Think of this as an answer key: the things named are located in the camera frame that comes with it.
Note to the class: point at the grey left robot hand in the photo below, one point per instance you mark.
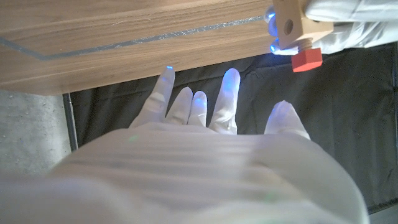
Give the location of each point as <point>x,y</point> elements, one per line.
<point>357,21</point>

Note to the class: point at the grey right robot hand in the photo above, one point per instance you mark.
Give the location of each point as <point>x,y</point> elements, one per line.
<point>202,174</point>

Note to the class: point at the red-headed wooden screw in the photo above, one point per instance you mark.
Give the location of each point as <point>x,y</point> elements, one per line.
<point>306,58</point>

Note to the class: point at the black backdrop curtain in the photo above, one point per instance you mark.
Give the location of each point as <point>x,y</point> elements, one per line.
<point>326,109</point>

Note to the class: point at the wooden board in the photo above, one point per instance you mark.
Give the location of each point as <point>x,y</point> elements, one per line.
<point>130,42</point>

